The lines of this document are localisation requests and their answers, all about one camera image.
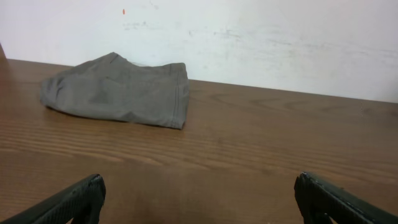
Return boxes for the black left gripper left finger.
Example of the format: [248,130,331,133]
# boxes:
[1,174,106,224]

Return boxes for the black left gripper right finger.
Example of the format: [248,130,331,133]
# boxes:
[294,172,397,224]

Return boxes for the folded grey shorts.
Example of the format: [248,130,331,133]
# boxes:
[40,52,189,129]

